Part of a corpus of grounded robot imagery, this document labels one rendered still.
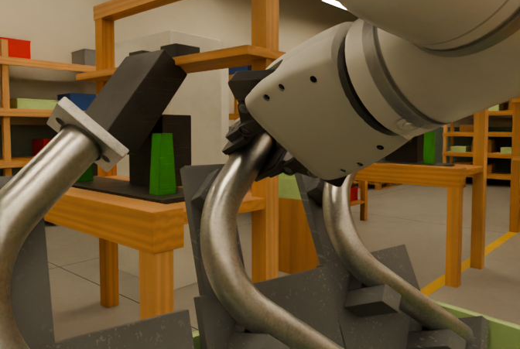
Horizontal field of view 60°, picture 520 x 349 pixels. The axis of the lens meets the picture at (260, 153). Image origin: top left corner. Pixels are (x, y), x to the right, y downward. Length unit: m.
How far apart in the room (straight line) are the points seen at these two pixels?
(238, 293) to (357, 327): 0.21
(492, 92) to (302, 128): 0.13
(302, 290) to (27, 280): 0.25
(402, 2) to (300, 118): 0.16
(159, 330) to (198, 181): 0.13
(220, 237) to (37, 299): 0.13
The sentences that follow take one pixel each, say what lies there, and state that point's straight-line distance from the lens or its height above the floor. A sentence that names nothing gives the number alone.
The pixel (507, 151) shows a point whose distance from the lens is 10.52.
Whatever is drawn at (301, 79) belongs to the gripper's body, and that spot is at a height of 1.22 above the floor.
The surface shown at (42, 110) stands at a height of 1.42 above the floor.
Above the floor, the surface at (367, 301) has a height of 1.01.
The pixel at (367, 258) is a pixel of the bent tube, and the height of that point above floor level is 1.05.
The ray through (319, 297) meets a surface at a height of 1.02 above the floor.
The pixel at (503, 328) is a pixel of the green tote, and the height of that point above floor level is 0.95.
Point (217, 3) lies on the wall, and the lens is 8.71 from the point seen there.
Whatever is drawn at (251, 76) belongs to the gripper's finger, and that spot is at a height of 1.23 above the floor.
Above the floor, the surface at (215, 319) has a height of 1.02.
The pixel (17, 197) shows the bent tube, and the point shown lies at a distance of 0.31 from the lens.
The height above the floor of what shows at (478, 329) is 0.95.
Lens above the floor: 1.18
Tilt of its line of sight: 3 degrees down
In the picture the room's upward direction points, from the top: straight up
